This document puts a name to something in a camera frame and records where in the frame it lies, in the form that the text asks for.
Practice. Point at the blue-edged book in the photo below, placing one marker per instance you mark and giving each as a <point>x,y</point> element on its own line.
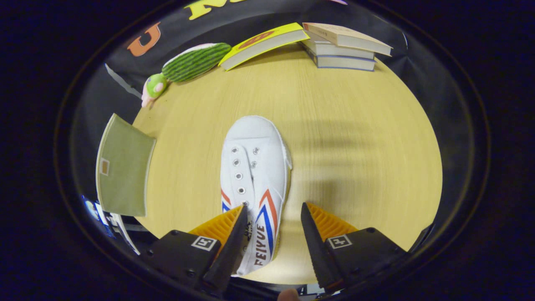
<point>347,62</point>

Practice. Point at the white book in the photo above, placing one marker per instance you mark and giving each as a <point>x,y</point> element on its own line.
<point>342,50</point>

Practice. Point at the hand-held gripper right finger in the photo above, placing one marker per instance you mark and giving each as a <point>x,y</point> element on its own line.
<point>319,251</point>

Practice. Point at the tan book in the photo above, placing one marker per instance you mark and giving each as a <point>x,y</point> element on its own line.
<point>347,35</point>

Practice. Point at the pale green fabric storage box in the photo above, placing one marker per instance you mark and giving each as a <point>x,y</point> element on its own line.
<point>125,167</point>

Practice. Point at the watermelon slice cushion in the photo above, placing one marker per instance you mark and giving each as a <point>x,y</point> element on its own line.
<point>196,62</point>

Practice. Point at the yellow book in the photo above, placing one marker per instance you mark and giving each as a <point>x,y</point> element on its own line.
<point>259,44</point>

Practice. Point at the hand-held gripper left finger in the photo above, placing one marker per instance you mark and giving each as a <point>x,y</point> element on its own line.
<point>232,251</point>

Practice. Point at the white canvas shoe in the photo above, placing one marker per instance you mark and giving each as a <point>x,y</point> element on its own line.
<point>255,167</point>

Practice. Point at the pink and green plush toy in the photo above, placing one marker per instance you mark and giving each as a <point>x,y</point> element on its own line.
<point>154,85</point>

